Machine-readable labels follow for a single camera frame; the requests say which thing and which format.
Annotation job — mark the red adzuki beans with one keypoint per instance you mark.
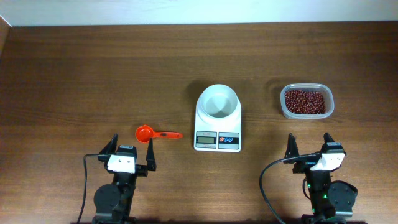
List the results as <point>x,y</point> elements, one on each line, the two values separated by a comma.
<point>304,102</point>

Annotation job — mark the orange measuring scoop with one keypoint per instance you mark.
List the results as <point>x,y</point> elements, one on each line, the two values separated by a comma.
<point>145,133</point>

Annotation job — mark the white round bowl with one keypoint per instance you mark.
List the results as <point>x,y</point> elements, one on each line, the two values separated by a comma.
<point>219,102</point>

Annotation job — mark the clear plastic bean container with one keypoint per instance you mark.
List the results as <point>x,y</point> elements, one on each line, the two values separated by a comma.
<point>308,87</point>

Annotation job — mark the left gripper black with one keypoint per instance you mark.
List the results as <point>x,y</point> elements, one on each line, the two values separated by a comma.
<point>142,170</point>

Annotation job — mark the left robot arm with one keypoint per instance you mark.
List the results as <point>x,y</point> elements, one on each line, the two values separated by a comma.
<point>113,201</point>

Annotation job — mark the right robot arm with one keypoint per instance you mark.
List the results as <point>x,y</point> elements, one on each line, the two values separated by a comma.
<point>331,201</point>

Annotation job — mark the white digital kitchen scale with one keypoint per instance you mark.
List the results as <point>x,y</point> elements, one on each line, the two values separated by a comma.
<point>217,135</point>

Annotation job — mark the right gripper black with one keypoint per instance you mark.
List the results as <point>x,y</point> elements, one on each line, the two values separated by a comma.
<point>303,166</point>

